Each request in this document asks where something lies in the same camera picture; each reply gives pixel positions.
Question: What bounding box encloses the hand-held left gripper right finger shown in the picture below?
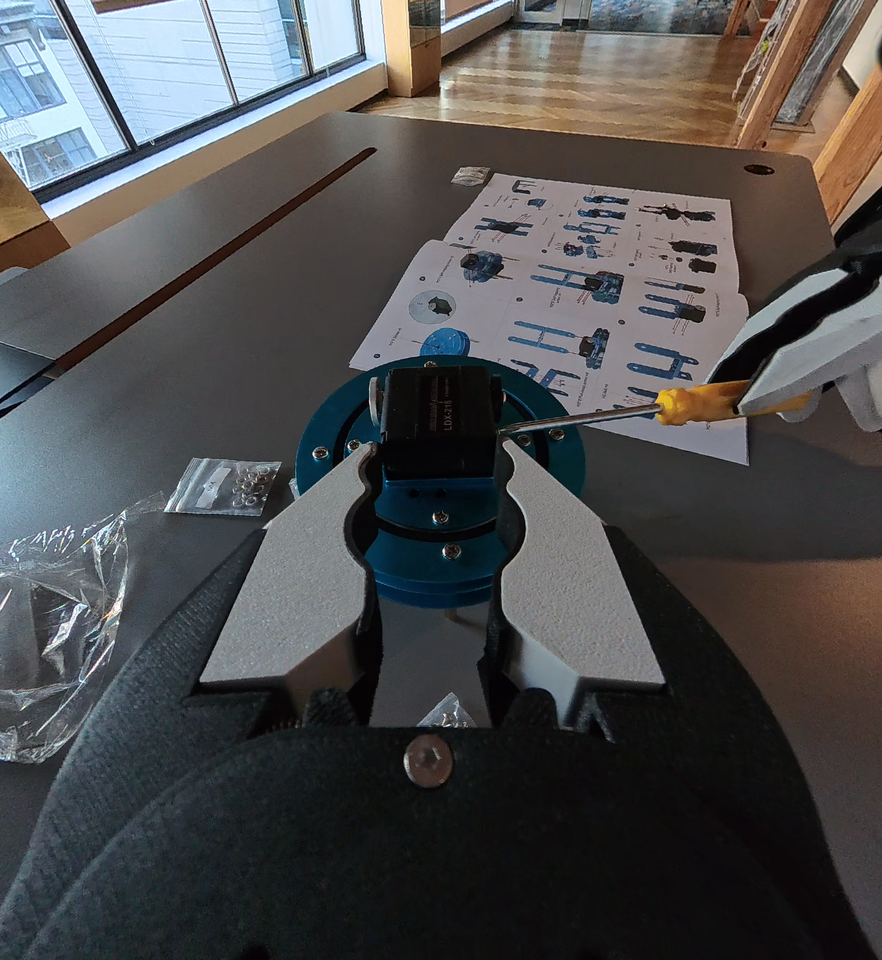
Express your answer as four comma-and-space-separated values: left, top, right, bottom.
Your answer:
484, 439, 668, 696

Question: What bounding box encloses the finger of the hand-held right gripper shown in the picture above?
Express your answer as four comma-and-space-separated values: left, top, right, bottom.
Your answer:
702, 251, 882, 387
735, 258, 882, 419

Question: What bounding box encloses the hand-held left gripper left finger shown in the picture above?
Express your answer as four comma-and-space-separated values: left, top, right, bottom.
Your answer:
199, 442, 382, 693

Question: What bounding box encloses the yellow handle screwdriver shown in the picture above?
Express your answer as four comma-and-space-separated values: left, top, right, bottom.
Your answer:
495, 381, 820, 445

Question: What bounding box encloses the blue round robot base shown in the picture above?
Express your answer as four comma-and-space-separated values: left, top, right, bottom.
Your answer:
294, 358, 586, 610

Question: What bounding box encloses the black servo motor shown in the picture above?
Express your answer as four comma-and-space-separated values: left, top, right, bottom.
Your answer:
369, 365, 503, 485

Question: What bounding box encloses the dark grey desk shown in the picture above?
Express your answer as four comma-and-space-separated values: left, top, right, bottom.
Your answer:
0, 111, 882, 939

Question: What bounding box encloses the clear bag of nuts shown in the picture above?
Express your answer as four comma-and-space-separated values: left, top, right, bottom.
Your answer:
165, 457, 283, 518

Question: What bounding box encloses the small clear screw bag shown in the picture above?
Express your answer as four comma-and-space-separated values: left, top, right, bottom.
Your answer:
416, 693, 478, 729

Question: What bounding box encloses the printed instruction sheet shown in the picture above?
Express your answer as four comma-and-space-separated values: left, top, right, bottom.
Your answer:
349, 172, 751, 468

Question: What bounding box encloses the crumpled clear plastic wrap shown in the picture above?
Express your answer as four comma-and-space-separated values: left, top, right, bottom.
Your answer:
0, 491, 166, 765

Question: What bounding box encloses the wooden column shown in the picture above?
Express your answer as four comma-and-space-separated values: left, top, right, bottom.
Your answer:
381, 0, 443, 99

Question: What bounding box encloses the large window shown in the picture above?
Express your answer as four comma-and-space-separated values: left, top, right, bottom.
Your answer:
0, 0, 368, 202

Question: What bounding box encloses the thick wooden post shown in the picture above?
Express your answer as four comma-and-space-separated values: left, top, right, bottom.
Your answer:
814, 69, 882, 224

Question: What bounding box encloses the slim wooden post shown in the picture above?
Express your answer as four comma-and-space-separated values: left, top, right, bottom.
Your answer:
735, 0, 880, 150

